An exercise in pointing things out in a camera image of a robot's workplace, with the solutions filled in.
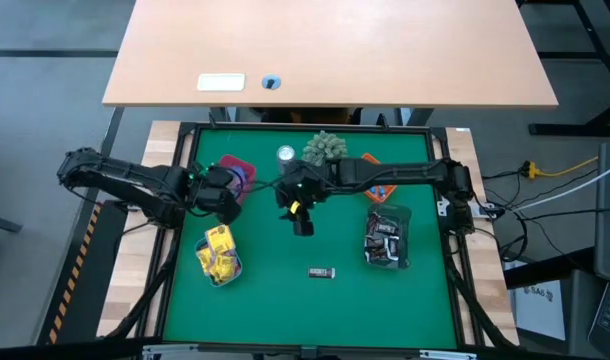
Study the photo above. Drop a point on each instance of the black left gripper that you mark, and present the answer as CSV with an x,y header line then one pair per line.
x,y
207,187

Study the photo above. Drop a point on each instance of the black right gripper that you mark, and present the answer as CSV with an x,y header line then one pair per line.
x,y
305,190

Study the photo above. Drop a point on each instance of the purple gummy candy bag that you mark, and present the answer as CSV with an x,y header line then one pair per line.
x,y
240,180

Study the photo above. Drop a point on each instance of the brown Hershey's chocolate bar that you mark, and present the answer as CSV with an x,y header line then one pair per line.
x,y
376,256
321,272
393,248
386,228
376,241

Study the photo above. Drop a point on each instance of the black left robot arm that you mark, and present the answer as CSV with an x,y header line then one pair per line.
x,y
130,177

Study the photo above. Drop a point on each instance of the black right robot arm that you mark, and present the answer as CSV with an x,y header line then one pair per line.
x,y
400,171

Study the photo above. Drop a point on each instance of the teal plastic bin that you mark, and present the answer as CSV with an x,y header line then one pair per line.
x,y
200,243

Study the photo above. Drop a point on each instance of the red plastic bin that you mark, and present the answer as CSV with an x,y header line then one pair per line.
x,y
232,161

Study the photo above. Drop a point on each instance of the green table mat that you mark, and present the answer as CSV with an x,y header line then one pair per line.
x,y
310,310

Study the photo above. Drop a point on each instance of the artificial green potted plant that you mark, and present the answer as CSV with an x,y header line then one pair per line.
x,y
325,145

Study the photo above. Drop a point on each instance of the orange plastic basket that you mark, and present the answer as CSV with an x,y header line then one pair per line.
x,y
391,189

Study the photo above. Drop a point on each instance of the grey translucent plastic bin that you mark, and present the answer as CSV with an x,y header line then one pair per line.
x,y
406,240

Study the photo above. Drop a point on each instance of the grey round desk grommet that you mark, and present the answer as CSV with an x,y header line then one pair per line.
x,y
271,82

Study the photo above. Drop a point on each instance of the black hazard-striped floor ramp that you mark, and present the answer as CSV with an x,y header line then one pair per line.
x,y
85,280

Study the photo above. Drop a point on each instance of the white power strip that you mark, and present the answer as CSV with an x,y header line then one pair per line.
x,y
480,210

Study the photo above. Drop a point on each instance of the large wooden desk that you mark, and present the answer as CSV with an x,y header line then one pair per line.
x,y
335,45

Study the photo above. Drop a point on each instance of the grey chair base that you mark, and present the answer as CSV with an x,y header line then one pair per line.
x,y
0,222

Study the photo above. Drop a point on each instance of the white labelled box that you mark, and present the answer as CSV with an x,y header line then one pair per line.
x,y
540,312

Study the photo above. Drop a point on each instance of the black metal table frame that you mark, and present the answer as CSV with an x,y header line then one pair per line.
x,y
285,126

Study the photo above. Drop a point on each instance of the black desk frame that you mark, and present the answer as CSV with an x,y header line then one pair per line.
x,y
560,129

